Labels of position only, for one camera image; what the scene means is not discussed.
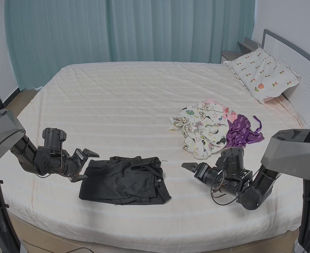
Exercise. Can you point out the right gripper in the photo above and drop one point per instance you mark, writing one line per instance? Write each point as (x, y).
(206, 174)

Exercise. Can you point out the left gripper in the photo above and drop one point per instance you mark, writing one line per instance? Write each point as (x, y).
(73, 165)

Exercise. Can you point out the black T-shirt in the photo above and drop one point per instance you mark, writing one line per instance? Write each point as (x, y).
(123, 180)

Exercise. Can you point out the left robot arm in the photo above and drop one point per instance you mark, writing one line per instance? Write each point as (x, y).
(2, 130)

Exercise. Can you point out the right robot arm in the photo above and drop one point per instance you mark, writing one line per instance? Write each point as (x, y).
(292, 151)

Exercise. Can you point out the bed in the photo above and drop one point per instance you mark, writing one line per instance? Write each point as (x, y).
(118, 101)

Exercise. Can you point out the white printed garment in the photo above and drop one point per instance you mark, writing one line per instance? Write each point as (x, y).
(202, 133)

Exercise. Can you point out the purple garment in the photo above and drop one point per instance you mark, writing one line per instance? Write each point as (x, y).
(240, 133)

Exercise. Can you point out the pink garment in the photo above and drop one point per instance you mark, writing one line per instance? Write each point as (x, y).
(230, 115)

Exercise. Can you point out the white printed pillow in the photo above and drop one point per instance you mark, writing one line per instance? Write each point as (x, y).
(260, 75)

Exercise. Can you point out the grey bedside table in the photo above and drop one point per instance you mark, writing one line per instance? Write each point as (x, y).
(232, 54)

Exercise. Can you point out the blue-green curtain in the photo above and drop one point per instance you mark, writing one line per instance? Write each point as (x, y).
(91, 22)

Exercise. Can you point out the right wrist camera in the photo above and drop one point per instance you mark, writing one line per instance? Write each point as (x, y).
(220, 162)

